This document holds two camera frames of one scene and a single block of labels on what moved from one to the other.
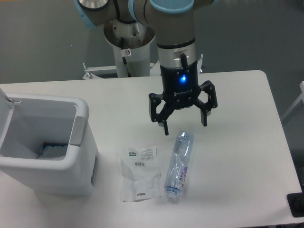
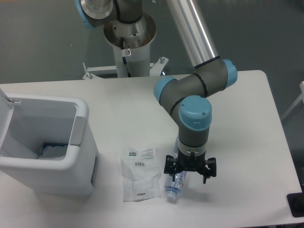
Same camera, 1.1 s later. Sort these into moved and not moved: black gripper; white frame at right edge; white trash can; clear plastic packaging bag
Moved: black gripper
Not moved: white trash can; white frame at right edge; clear plastic packaging bag
